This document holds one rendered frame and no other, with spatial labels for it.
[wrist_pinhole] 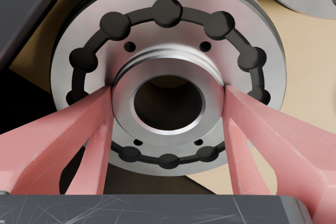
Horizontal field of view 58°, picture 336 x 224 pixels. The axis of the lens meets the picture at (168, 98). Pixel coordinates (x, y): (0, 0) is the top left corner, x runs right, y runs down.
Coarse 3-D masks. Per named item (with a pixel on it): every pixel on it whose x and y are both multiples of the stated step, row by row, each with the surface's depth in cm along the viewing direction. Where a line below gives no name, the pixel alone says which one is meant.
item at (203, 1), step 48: (96, 0) 11; (144, 0) 11; (192, 0) 11; (240, 0) 11; (96, 48) 12; (144, 48) 12; (192, 48) 12; (240, 48) 12; (144, 144) 15; (192, 144) 15
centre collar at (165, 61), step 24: (168, 48) 12; (120, 72) 12; (144, 72) 12; (168, 72) 12; (192, 72) 12; (216, 72) 12; (120, 96) 12; (216, 96) 12; (120, 120) 13; (144, 120) 14; (192, 120) 13; (216, 120) 13; (168, 144) 14
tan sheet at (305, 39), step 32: (64, 0) 15; (288, 32) 17; (320, 32) 17; (32, 64) 18; (288, 64) 18; (320, 64) 18; (288, 96) 20; (320, 96) 20; (256, 160) 23; (224, 192) 26
